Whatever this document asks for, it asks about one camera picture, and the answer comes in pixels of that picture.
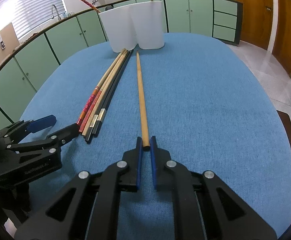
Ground plain bamboo chopstick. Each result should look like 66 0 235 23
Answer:
136 51 150 151
81 51 129 137

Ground green lower kitchen cabinets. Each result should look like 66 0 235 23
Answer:
0 0 244 129

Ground right wooden door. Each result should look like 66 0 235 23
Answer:
272 0 291 76

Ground white double utensil holder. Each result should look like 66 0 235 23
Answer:
99 1 165 53

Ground brown board with switches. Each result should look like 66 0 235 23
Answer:
0 23 20 65

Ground window blinds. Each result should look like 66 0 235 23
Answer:
0 0 65 38

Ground red orange chopstick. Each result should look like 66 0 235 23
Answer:
79 49 128 134

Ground blue table cloth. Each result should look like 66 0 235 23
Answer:
20 33 291 239

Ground chrome sink faucet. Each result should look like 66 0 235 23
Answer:
51 4 61 21

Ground red patterned chopstick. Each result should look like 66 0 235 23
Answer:
80 0 101 14
77 48 126 126

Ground wooden door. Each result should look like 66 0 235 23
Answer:
238 0 273 49
272 0 291 76

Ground left wooden door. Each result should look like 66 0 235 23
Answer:
238 0 273 49

